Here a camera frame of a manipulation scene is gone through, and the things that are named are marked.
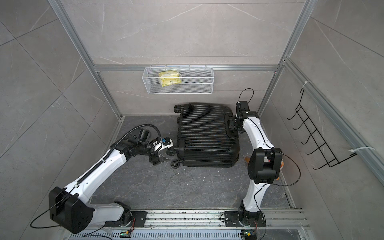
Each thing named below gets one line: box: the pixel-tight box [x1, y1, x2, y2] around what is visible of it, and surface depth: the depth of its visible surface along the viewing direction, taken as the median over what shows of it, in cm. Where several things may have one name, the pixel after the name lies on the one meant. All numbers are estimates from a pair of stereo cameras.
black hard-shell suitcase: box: [174, 102, 240, 168], surface depth 84 cm
